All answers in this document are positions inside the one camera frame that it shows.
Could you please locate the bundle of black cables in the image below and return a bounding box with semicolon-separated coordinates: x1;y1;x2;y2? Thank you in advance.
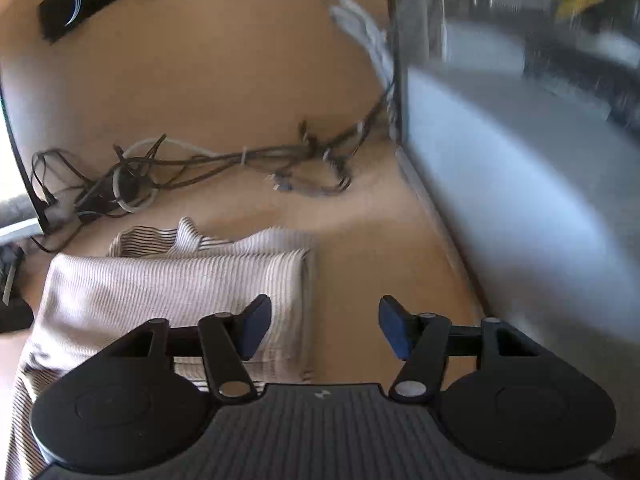
30;77;401;256

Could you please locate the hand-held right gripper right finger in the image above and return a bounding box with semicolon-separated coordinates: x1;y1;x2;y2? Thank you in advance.
378;296;543;405

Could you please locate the striped knit garment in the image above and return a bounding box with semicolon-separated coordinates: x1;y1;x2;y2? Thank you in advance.
7;216;321;480

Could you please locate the light grey looped cable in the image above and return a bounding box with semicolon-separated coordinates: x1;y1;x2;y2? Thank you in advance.
111;137;221;213

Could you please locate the white power cable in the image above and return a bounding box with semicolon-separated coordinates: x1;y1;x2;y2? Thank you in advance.
277;0;401;91

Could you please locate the black keyboard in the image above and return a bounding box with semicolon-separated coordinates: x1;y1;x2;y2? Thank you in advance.
0;244;35;334

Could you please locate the black curved monitor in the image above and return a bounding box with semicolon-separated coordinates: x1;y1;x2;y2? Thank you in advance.
0;80;46;248

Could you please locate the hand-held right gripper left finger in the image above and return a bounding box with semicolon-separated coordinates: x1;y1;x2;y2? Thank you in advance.
107;295;273;405

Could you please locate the white glass-sided computer case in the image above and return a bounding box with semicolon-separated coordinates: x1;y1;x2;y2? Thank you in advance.
382;0;640;461

